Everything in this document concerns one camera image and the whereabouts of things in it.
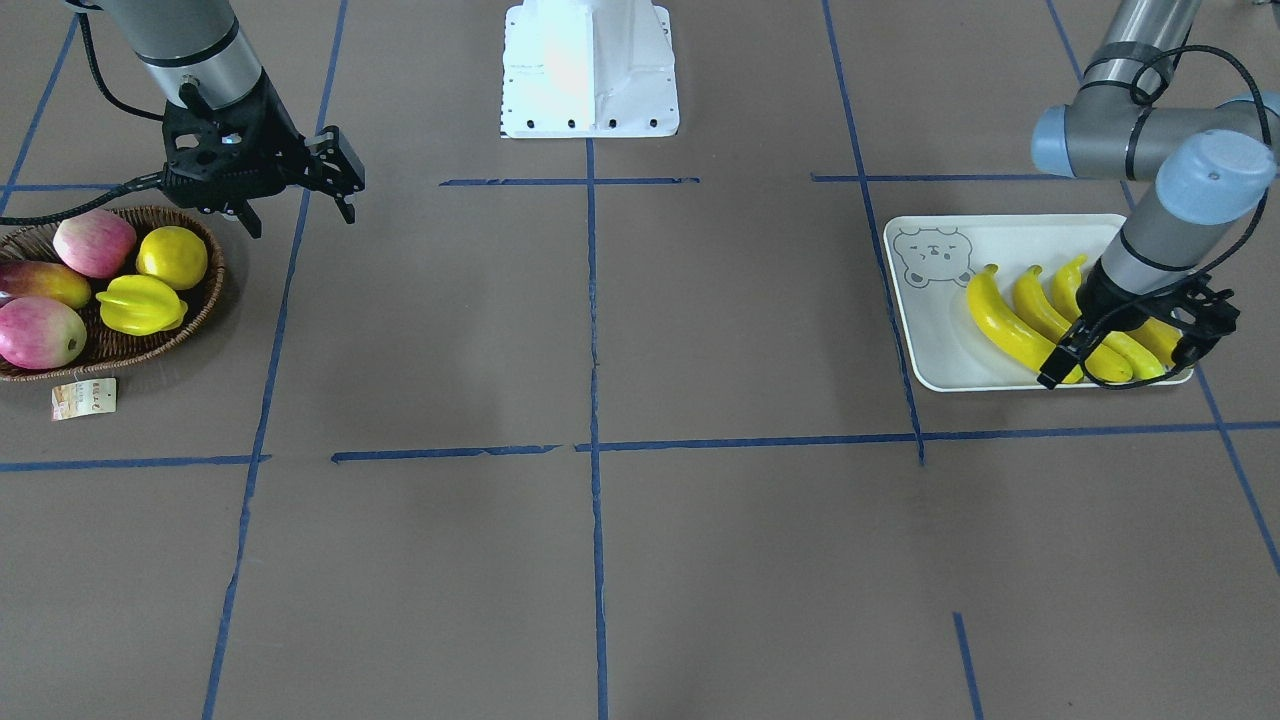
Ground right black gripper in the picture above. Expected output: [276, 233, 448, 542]
[161, 76, 367, 240]

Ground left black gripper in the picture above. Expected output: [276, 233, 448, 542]
[1036, 258, 1166, 389]

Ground yellow banana long curved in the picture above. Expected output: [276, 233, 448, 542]
[1012, 265, 1133, 383]

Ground yellow banana moved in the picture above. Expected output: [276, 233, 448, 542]
[1128, 318, 1181, 369]
[1050, 255, 1166, 384]

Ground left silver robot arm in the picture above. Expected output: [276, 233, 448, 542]
[1030, 1, 1277, 388]

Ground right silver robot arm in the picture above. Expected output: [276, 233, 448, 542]
[73, 1, 366, 238]

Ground brown wicker basket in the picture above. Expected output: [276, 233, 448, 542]
[1, 205, 228, 382]

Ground paper basket label tag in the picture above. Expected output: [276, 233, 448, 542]
[50, 377, 118, 421]

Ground yellow lemon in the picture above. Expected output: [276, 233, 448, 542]
[134, 225, 209, 291]

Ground white bear tray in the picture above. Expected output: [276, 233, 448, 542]
[884, 213, 1196, 393]

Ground yellow starfruit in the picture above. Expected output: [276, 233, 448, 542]
[95, 274, 189, 336]

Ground pink apple far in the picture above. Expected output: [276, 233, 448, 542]
[52, 209, 138, 279]

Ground pink apple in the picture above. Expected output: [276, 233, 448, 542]
[52, 209, 138, 279]
[1, 296, 87, 370]

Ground dark red mango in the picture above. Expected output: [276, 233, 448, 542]
[1, 260, 93, 310]

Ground pink apple near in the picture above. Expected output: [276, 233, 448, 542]
[1, 296, 87, 370]

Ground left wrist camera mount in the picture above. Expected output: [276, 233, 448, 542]
[1147, 275, 1240, 372]

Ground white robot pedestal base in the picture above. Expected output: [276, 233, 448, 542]
[500, 1, 681, 138]

